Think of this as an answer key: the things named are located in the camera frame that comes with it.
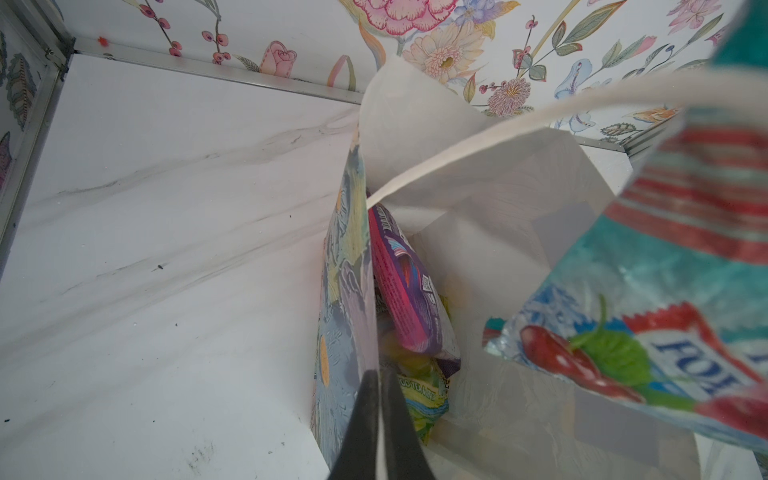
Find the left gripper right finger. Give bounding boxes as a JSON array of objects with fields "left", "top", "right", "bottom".
[{"left": 381, "top": 371, "right": 435, "bottom": 480}]

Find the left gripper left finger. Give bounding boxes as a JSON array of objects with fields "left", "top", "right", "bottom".
[{"left": 328, "top": 370, "right": 380, "bottom": 480}]

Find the green snack pack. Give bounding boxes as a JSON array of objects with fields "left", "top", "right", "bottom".
[{"left": 378, "top": 322, "right": 449, "bottom": 445}]

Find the purple Fox's berries candy pack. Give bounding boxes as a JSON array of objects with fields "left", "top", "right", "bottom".
[{"left": 368, "top": 205, "right": 461, "bottom": 378}]

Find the floral paper gift bag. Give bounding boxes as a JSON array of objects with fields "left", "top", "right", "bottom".
[{"left": 312, "top": 59, "right": 758, "bottom": 479}]

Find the teal Fox's candy pack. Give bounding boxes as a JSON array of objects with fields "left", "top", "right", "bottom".
[{"left": 483, "top": 1, "right": 767, "bottom": 453}]

